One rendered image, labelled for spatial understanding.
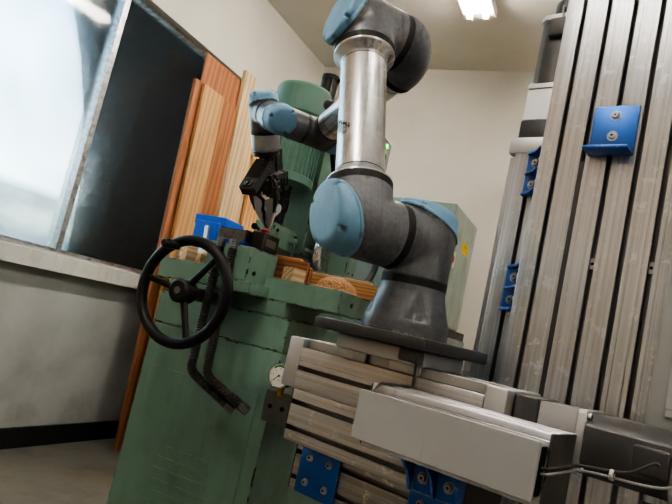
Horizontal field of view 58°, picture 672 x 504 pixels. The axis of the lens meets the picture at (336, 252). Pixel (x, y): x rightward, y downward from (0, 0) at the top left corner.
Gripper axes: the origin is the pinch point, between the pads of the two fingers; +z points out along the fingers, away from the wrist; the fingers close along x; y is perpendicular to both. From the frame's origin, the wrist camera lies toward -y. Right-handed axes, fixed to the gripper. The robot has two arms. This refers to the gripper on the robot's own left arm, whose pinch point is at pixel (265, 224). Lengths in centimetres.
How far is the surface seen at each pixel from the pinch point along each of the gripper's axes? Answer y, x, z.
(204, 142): 126, 123, 6
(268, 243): -4.3, -3.5, 3.7
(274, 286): -7.1, -6.6, 14.5
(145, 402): -27, 26, 48
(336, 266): 26.0, -8.1, 20.2
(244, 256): -12.5, -1.5, 5.0
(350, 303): -1.3, -26.4, 18.0
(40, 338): 20, 135, 76
